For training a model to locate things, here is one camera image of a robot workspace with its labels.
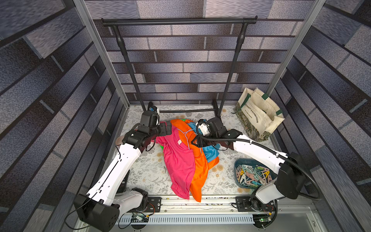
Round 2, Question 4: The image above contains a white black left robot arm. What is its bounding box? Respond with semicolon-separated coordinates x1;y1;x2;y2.
73;107;167;232

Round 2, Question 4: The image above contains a pink t-shirt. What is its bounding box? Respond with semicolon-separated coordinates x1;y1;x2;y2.
156;127;196;200

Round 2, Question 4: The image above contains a floral table cloth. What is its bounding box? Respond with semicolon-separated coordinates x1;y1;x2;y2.
127;105;253;195

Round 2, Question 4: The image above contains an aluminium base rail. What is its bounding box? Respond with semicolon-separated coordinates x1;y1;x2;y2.
75;195;322;225

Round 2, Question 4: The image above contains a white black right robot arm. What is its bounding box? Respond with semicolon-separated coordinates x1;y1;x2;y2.
197;118;310;204

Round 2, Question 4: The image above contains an orange t-shirt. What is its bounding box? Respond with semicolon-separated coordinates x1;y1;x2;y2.
171;119;219;203

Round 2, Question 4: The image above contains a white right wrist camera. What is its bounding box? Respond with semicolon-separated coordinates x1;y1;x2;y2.
198;123;210;136

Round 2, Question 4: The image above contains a teal clothespin tray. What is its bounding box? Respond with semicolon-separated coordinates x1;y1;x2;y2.
234;159;278;190

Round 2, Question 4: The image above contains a cream canvas tote bag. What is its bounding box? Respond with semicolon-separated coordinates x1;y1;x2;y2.
234;88;285;142

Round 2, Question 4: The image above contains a light blue wire hanger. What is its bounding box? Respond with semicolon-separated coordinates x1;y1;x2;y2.
177;128;194;150

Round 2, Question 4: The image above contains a black corrugated cable conduit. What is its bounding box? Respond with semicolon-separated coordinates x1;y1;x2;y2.
196;121;322;201

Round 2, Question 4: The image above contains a blue t-shirt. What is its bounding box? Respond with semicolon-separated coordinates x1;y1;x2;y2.
187;122;220;163

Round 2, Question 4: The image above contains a black clothes rack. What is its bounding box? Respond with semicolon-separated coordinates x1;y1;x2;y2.
101;15;258;118

